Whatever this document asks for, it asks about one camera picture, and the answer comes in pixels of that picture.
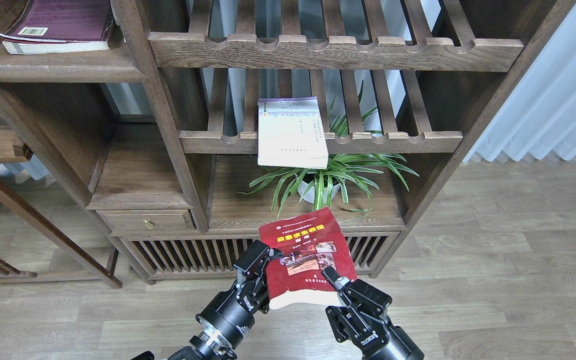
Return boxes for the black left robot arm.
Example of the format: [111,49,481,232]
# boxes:
[169,240,282,360]

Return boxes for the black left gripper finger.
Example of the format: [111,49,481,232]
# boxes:
[233,240,284,278]

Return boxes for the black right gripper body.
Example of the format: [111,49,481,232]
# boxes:
[326,280,425,360]

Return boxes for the white plant pot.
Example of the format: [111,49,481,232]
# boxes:
[297,173,341,207]

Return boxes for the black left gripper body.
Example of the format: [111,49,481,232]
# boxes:
[195,274,270,351]

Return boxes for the white lavender book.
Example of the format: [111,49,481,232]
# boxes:
[257,96,329,169]

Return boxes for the dark wooden bookshelf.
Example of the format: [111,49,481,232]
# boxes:
[0,0,575,284]

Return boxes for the red cover book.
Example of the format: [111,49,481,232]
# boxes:
[259,207,357,310]

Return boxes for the white pleated curtain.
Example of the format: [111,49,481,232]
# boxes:
[465,4,576,161]

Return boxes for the green spider plant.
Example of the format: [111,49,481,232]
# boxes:
[238,80,420,221]

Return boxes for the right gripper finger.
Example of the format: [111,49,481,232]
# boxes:
[321,266,352,295]

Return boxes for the maroon book white characters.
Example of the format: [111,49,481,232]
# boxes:
[0,0,114,55]

